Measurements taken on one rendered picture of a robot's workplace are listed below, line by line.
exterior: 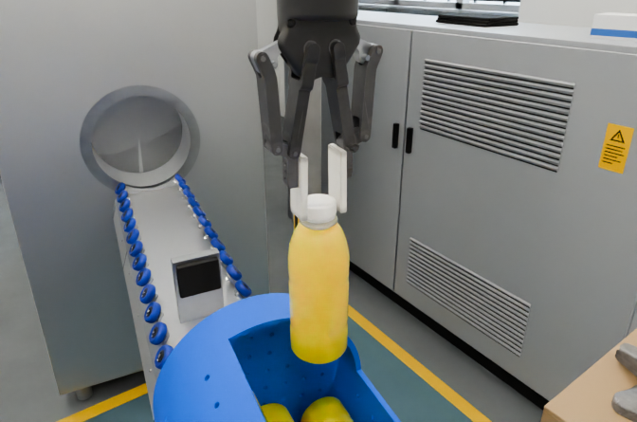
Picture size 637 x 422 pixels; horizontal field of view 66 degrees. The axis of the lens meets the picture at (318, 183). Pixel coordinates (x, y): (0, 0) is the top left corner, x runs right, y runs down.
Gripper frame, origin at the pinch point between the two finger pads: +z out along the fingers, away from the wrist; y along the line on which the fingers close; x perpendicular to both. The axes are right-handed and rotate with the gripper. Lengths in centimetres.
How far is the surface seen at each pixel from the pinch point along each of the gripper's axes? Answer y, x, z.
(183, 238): 2, -88, 49
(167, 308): 12, -56, 50
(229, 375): 11.3, 0.7, 20.7
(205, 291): 5, -48, 42
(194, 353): 13.9, -6.2, 22.2
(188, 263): 7, -49, 35
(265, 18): -167, -480, 14
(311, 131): -28, -62, 14
